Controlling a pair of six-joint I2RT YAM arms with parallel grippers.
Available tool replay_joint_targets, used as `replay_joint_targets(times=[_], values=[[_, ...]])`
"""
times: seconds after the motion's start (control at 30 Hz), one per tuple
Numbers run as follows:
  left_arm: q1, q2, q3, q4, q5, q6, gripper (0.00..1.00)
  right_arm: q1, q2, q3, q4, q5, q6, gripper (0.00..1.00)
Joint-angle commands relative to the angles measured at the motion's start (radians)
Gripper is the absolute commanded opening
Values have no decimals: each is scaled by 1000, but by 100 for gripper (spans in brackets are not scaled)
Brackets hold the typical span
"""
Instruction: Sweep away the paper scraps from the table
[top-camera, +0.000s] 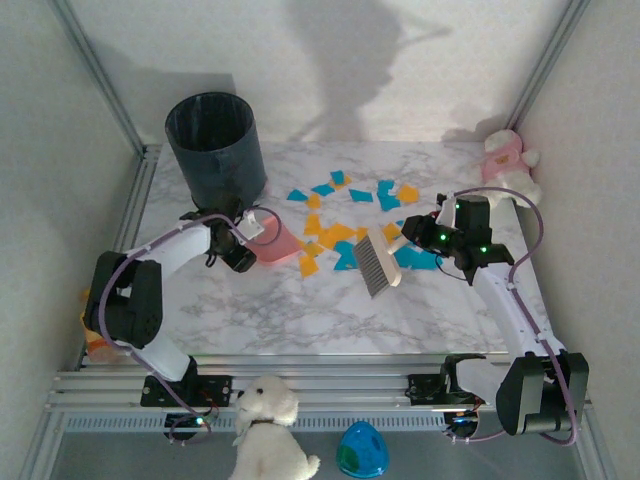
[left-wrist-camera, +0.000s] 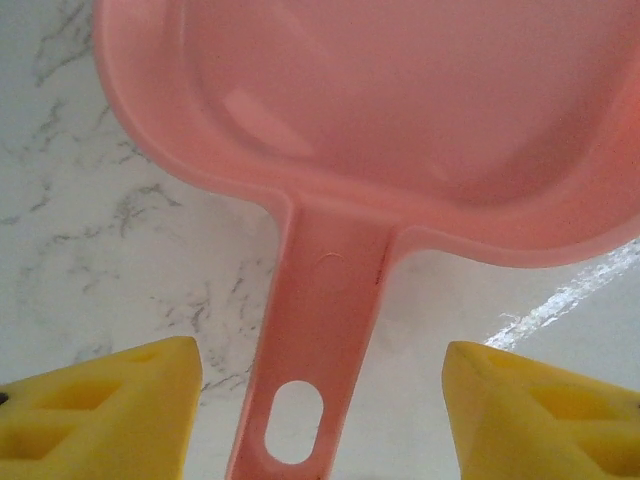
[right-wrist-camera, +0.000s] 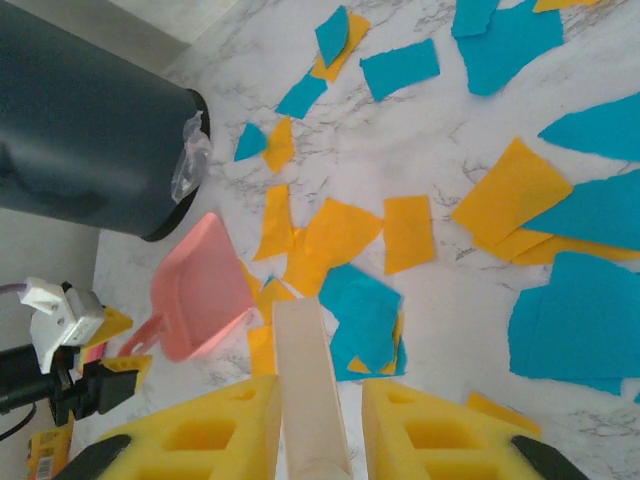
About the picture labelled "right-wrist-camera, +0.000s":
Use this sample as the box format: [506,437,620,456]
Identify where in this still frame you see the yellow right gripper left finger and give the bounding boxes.
[52,373,282,480]

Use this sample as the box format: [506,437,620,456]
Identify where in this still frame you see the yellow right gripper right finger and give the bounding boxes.
[361,381,592,480]

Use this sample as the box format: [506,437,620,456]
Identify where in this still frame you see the cream hand brush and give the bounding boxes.
[271,294,355,480]

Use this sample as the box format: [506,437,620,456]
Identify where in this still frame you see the pink plastic dustpan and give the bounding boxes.
[116,211,257,363]

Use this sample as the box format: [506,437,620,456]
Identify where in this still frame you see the pack of coloured highlighters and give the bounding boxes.
[73,342,107,374]

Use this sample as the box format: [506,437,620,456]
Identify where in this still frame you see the orange juice bottle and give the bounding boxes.
[24,417,76,480]

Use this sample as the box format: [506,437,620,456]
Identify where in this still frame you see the large blue paper scrap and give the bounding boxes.
[519,168,640,252]
[507,250,640,397]

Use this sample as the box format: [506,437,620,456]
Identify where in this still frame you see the clear plastic wrap piece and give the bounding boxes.
[170,108,213,205]

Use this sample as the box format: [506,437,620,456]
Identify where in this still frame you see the dark blue trash bin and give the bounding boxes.
[0,0,213,245]

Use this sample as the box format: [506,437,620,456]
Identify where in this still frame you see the large orange paper scrap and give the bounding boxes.
[450,137,575,247]

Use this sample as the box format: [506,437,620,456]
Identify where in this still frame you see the triangular blue paper scrap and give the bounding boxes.
[233,122,270,163]
[537,93,640,163]

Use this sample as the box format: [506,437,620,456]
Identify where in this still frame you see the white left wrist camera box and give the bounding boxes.
[17,277,105,375]

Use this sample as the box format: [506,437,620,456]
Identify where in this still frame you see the thin black cable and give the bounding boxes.
[0,402,38,442]

